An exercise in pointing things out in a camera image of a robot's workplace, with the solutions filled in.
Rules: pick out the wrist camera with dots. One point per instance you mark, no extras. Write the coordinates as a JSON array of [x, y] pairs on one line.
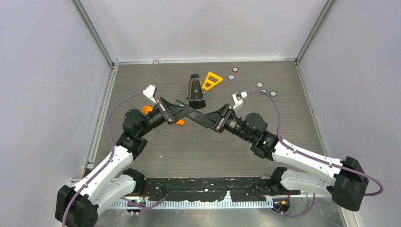
[[238, 99], [150, 92]]

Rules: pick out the black metronome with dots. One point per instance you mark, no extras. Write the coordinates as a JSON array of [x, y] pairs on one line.
[[196, 96]]

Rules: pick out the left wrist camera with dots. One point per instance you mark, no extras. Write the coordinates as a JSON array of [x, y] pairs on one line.
[[150, 92]]

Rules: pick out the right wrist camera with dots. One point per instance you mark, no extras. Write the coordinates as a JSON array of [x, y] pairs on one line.
[[238, 99]]

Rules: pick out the yellow triangular plastic part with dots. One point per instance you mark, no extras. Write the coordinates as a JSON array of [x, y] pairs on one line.
[[211, 81]]

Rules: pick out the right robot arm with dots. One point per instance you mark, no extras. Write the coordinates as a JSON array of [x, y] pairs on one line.
[[341, 180]]

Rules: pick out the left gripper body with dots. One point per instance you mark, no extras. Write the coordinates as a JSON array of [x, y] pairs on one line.
[[169, 116]]

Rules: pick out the orange marker pen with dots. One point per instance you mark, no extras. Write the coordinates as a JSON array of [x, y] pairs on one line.
[[147, 109]]

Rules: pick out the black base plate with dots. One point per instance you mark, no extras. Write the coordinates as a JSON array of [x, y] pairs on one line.
[[210, 189]]

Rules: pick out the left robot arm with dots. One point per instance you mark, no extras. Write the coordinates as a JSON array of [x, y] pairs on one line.
[[81, 205]]

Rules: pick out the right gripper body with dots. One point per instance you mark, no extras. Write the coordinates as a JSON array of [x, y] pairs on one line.
[[222, 118]]

